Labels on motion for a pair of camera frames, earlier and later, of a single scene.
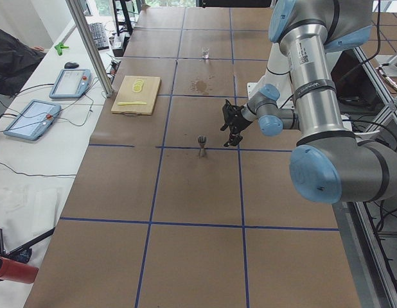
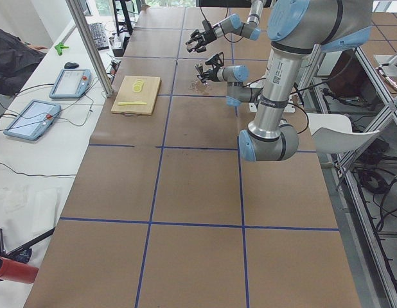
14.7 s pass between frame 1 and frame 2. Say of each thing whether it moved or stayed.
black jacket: stayed
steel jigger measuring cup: moved
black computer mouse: stayed
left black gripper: moved
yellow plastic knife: stayed
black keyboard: stayed
